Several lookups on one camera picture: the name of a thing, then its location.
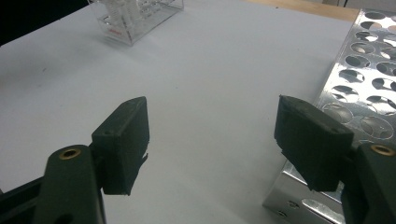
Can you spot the clear acrylic test tube rack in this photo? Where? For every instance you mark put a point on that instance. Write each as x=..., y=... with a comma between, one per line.
x=146, y=25

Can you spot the metal test tube rack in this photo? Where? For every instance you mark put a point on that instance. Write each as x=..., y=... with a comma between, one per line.
x=358, y=77

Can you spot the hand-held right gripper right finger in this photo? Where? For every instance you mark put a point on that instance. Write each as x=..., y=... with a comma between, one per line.
x=311, y=146

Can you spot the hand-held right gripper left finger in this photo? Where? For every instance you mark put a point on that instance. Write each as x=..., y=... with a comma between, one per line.
x=123, y=146

